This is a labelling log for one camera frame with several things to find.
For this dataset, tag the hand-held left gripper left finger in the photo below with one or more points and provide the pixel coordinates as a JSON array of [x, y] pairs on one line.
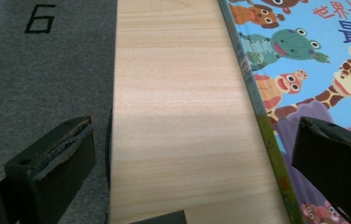
[[55, 174]]

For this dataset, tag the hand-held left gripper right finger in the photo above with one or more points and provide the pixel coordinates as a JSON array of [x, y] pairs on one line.
[[338, 161]]

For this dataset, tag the colourful children's picture book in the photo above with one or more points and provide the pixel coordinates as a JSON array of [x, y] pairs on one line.
[[304, 77]]

